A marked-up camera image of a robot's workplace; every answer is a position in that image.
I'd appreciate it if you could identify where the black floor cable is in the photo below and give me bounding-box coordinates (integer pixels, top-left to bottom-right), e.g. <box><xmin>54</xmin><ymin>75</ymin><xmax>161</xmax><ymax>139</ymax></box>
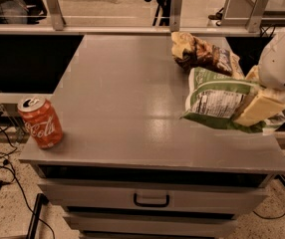
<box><xmin>0</xmin><ymin>110</ymin><xmax>57</xmax><ymax>239</ymax></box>

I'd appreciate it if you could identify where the grey drawer cabinet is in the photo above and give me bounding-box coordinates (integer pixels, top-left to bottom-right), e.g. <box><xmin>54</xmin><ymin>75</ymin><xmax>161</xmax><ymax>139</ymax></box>
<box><xmin>21</xmin><ymin>35</ymin><xmax>285</xmax><ymax>239</ymax></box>

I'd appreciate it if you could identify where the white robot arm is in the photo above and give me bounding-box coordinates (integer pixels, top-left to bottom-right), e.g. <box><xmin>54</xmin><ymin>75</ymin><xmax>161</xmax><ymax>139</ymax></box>
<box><xmin>233</xmin><ymin>29</ymin><xmax>285</xmax><ymax>126</ymax></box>

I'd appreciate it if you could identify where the metal rail bracket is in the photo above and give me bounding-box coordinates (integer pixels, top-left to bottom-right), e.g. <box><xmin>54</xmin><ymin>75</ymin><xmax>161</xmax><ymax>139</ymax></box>
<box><xmin>246</xmin><ymin>0</ymin><xmax>269</xmax><ymax>33</ymax></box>
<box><xmin>46</xmin><ymin>0</ymin><xmax>66</xmax><ymax>31</ymax></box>
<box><xmin>169</xmin><ymin>0</ymin><xmax>182</xmax><ymax>32</ymax></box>

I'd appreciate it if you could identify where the red coke can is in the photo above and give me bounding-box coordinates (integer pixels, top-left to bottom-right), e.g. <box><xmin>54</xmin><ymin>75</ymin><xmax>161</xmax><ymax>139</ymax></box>
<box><xmin>17</xmin><ymin>97</ymin><xmax>63</xmax><ymax>149</ymax></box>

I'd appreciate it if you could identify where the metal rail bracket right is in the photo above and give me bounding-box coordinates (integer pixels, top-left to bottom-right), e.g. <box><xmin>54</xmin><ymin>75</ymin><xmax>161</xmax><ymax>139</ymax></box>
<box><xmin>246</xmin><ymin>0</ymin><xmax>269</xmax><ymax>33</ymax></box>

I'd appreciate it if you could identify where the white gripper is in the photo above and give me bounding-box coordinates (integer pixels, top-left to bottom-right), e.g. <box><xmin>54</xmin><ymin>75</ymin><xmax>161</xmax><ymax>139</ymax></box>
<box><xmin>234</xmin><ymin>31</ymin><xmax>285</xmax><ymax>126</ymax></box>

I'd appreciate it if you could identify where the metal rail bracket left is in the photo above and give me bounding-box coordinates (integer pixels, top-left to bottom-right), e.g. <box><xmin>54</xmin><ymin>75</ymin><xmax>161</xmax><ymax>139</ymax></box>
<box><xmin>46</xmin><ymin>0</ymin><xmax>66</xmax><ymax>31</ymax></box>

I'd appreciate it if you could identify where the green jalapeno chip bag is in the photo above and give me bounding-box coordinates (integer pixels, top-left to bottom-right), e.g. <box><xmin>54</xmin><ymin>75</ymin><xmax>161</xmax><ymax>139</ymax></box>
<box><xmin>182</xmin><ymin>67</ymin><xmax>285</xmax><ymax>134</ymax></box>

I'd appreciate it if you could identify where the metal rail bracket middle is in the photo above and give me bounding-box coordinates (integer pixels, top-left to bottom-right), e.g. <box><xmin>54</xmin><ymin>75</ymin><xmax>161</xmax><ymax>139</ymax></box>
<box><xmin>169</xmin><ymin>0</ymin><xmax>182</xmax><ymax>32</ymax></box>

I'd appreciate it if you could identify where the black drawer handle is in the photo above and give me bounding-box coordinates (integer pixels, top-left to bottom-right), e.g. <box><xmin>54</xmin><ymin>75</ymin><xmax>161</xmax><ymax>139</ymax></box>
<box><xmin>133</xmin><ymin>193</ymin><xmax>170</xmax><ymax>208</ymax></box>

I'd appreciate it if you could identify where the brown chip bag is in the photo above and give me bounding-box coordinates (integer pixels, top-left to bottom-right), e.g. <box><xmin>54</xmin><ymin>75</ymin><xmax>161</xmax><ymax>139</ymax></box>
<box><xmin>171</xmin><ymin>32</ymin><xmax>244</xmax><ymax>79</ymax></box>

